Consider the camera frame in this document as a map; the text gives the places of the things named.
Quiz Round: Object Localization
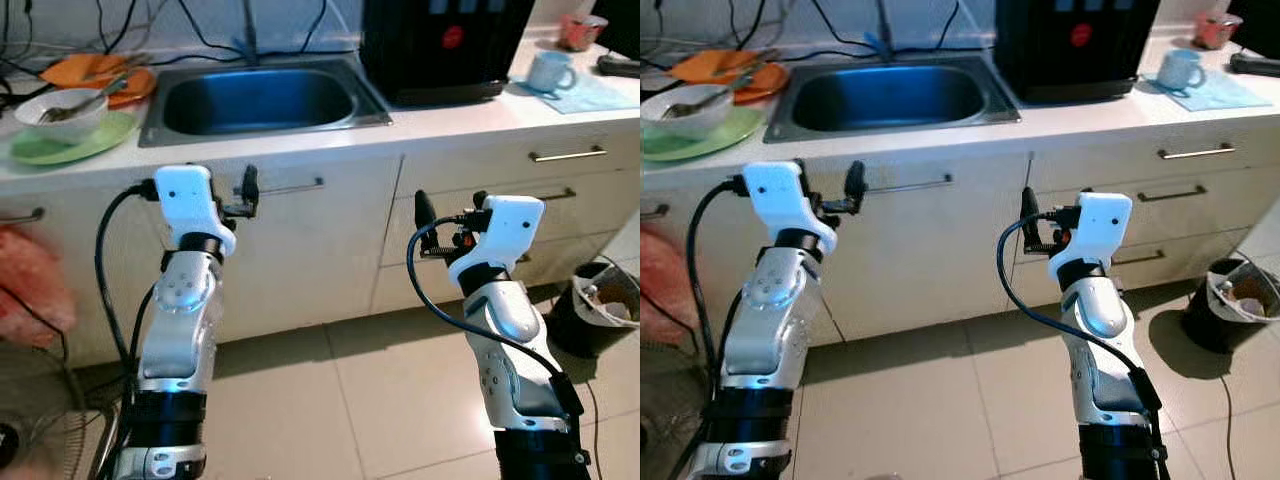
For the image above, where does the pink cup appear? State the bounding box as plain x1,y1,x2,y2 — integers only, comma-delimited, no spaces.
1192,12,1243,51
557,12,609,52

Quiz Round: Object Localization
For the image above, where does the light blue cloth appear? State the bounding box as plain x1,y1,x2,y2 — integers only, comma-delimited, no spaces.
1140,72,1273,113
508,75,639,115

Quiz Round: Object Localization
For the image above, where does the white bowl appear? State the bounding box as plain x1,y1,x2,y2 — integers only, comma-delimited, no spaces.
14,88,109,145
640,85,739,141

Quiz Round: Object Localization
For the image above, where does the orange plate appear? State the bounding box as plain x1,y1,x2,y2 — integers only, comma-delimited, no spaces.
40,55,159,109
668,50,791,104

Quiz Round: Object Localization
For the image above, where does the pale blue mug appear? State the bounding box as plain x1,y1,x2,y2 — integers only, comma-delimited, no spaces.
1157,48,1208,93
526,50,579,95

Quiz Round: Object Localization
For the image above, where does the stainless steel sink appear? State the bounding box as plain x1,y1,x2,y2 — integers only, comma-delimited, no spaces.
763,55,1023,144
138,57,393,149

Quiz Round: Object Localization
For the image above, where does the black waste bin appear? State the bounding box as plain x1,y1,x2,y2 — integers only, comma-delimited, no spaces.
545,258,641,359
1180,258,1280,354

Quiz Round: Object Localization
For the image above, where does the green plate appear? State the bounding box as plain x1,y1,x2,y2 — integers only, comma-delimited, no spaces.
640,105,766,163
8,110,139,167

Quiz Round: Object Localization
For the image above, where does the long-handled spoon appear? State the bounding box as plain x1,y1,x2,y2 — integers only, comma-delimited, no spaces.
38,78,129,124
660,75,761,121

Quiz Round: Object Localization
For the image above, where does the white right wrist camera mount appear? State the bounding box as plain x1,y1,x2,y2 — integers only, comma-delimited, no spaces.
446,195,547,291
1047,192,1134,283

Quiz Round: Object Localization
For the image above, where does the black countertop appliance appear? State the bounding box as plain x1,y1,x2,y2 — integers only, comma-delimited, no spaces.
359,0,536,109
995,0,1161,104

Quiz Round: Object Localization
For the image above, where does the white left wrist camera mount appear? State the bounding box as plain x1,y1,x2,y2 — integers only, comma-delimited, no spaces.
742,160,839,256
153,165,239,259

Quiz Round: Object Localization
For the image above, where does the silver metal utensil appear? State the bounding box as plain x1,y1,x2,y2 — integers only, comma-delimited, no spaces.
725,58,787,81
95,62,153,86

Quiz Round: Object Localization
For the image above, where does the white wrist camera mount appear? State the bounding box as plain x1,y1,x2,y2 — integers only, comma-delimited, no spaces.
1047,192,1134,283
742,160,839,256
446,195,547,291
153,165,239,259

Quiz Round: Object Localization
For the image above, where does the floor fan wire grille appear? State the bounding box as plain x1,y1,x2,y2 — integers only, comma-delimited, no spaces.
640,375,721,480
0,345,116,480

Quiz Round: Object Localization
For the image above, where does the metal sink faucet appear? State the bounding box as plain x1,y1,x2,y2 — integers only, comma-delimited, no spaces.
868,0,896,63
232,0,266,67

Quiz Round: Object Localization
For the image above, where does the black monitor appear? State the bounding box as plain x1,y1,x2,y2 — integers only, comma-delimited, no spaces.
590,0,641,61
1228,0,1280,56

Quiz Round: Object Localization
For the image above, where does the white kitchen cabinet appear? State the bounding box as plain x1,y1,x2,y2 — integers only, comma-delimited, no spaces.
0,120,641,371
640,118,1280,346

